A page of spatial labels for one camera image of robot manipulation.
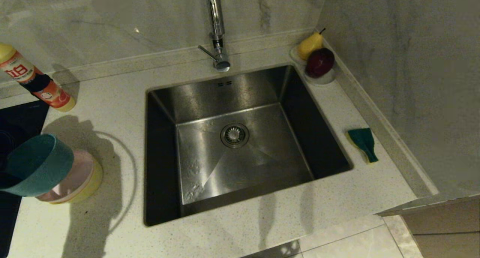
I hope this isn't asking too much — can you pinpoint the yellow pear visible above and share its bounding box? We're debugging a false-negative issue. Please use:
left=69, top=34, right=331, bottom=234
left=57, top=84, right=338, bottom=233
left=298, top=28, right=326, bottom=60

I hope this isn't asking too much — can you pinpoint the stainless steel sink basin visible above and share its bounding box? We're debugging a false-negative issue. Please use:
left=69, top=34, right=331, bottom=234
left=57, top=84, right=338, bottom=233
left=144, top=65, right=354, bottom=227

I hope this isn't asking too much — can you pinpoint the small white dish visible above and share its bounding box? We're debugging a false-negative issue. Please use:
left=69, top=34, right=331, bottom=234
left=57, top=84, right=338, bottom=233
left=290, top=45, right=309, bottom=65
left=303, top=69, right=337, bottom=86

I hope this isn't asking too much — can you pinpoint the chrome faucet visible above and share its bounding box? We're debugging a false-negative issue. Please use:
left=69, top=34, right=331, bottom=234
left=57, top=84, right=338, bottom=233
left=199, top=0, right=231, bottom=72

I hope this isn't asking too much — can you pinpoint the green and yellow sponge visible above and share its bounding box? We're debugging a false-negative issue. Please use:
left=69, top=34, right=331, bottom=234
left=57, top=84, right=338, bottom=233
left=346, top=128, right=379, bottom=164

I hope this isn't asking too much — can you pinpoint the orange yellow detergent bottle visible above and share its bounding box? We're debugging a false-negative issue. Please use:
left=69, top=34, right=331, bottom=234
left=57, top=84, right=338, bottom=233
left=0, top=42, right=76, bottom=112

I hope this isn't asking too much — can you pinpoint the pink plastic bowl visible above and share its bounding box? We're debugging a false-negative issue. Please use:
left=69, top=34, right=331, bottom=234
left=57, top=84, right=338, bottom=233
left=36, top=149, right=95, bottom=203

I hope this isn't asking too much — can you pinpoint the blue plastic bowl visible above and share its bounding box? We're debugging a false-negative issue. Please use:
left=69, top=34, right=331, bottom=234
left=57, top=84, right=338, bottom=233
left=0, top=133, right=74, bottom=197

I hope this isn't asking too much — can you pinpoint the dark red apple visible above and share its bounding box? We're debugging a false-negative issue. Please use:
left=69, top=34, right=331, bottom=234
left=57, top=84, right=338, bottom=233
left=306, top=47, right=336, bottom=78

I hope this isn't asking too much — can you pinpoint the yellow plastic bowl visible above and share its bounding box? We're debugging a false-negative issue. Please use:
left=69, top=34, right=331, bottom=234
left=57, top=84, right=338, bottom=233
left=51, top=159, right=104, bottom=205

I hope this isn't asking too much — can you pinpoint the black glass cooktop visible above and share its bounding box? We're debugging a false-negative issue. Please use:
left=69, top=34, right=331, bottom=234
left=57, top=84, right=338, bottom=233
left=0, top=100, right=50, bottom=258

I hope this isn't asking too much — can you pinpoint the round metal drain strainer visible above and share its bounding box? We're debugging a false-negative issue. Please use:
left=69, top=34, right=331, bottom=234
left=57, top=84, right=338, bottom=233
left=220, top=123, right=250, bottom=149

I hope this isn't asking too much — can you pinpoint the light wood cabinet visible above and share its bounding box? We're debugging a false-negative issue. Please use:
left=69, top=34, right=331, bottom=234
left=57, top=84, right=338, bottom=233
left=401, top=200, right=480, bottom=258

